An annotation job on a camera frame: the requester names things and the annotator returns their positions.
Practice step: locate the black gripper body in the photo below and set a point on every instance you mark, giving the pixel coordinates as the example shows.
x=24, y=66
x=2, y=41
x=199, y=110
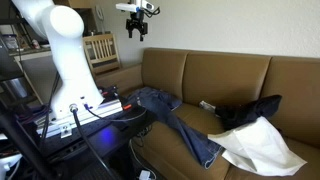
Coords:
x=136, y=25

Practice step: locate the blue denim trousers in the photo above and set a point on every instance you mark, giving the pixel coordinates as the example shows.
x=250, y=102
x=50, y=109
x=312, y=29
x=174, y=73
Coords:
x=173, y=120

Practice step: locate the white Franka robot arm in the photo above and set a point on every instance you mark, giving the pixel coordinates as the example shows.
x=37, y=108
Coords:
x=68, y=66

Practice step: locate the wooden slatted chair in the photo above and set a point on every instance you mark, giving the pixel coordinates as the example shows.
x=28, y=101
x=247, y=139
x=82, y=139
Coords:
x=101, y=50

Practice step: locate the brown leather sofa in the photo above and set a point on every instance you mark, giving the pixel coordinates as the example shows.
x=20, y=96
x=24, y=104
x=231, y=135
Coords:
x=226, y=76

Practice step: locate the small jar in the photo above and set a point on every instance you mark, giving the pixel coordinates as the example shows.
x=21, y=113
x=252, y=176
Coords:
x=35, y=44

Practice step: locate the small grey white item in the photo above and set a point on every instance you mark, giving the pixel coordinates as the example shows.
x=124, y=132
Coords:
x=207, y=106

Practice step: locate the white counter shelf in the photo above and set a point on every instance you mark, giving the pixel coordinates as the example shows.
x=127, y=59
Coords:
x=30, y=53

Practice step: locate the black robot table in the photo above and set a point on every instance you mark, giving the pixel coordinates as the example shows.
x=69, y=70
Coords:
x=110, y=136

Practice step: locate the metal bin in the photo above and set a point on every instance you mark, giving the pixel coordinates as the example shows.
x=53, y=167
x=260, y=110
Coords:
x=15, y=87

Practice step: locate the dark navy garment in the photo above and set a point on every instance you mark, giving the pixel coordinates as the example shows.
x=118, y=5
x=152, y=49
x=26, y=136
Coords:
x=246, y=111

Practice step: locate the white power adapter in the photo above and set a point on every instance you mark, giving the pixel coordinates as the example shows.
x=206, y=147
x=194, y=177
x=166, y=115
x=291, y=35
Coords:
x=144, y=175

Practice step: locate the black tripod pole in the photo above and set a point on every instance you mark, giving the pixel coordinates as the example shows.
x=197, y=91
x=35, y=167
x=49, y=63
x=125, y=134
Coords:
x=20, y=140

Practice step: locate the white cloth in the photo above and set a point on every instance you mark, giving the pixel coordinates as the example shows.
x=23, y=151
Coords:
x=260, y=150

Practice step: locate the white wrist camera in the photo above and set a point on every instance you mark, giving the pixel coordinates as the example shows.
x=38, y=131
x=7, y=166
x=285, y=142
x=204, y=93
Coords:
x=128, y=7

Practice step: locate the aluminium robot base mount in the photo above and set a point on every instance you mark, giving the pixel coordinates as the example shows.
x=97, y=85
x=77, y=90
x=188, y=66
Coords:
x=96, y=111

